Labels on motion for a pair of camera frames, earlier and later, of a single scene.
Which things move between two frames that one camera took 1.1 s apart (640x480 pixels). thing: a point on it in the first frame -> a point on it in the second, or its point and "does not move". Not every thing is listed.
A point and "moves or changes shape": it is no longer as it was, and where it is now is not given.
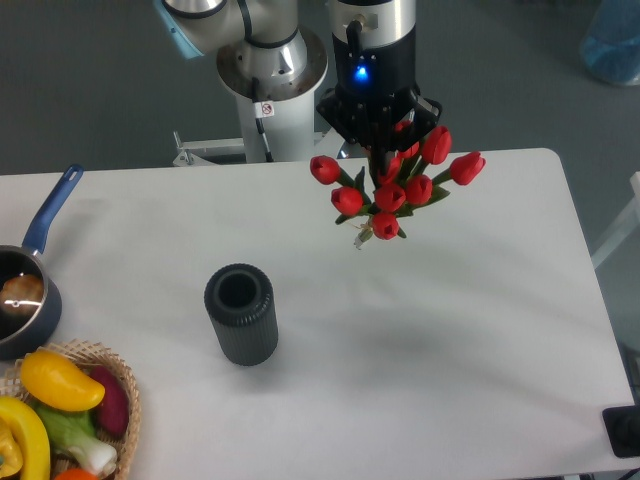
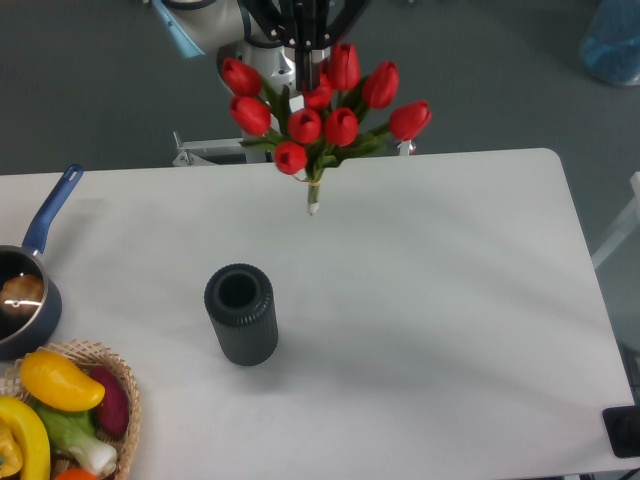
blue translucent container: (610, 48) does not move
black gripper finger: (424, 118) -> (350, 12)
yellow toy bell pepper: (24, 444) does not move
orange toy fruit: (74, 474) does not move
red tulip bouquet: (410, 182) moves or changes shape
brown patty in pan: (22, 294) does not move
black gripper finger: (363, 125) -> (296, 24)
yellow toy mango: (59, 382) does not move
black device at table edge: (623, 428) does not move
